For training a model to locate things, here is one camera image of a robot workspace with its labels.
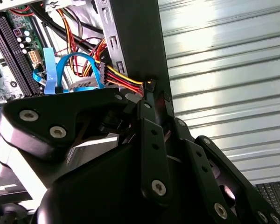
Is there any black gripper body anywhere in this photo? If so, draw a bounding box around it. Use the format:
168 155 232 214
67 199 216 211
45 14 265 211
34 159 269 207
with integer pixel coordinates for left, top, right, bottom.
36 140 219 224

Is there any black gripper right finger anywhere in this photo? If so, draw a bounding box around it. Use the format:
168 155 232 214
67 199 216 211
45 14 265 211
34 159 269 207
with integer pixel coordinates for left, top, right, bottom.
157 90 280 224

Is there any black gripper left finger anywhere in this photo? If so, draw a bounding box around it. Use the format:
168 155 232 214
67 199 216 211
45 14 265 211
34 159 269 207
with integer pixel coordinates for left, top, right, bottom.
0 87 175 208

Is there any pale blue data wire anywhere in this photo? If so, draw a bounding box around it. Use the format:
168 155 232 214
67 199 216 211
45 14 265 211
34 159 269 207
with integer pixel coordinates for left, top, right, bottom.
43 48 107 95

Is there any orange red yellow power wire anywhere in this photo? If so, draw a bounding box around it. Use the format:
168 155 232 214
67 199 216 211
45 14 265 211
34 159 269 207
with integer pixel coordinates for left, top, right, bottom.
83 38 158 96

